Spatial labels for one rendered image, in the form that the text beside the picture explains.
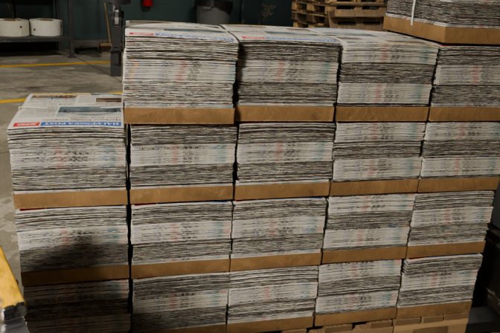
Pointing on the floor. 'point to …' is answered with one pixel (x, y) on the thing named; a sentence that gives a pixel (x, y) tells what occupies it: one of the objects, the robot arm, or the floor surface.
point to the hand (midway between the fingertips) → (115, 63)
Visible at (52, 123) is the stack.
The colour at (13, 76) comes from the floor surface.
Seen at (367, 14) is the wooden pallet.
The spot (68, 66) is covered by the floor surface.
